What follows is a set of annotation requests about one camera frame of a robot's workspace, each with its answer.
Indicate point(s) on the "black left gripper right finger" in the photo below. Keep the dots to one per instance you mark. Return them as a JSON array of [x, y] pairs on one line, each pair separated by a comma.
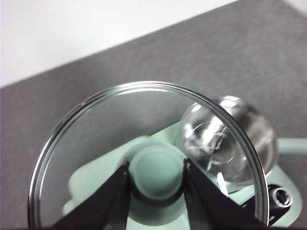
[[211, 208]]

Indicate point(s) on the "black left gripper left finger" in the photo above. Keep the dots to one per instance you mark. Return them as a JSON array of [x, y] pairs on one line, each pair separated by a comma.
[[105, 206]]

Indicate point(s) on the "glass lid with green knob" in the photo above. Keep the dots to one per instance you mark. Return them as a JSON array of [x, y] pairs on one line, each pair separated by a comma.
[[156, 172]]

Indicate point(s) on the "mint green steamer pot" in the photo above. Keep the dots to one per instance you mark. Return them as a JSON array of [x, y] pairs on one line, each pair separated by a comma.
[[251, 115]]

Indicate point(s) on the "silver control knob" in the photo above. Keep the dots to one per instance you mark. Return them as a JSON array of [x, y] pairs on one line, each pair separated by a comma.
[[283, 197]]

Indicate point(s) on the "mint green breakfast machine base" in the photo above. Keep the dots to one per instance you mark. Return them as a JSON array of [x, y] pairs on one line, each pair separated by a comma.
[[287, 177]]

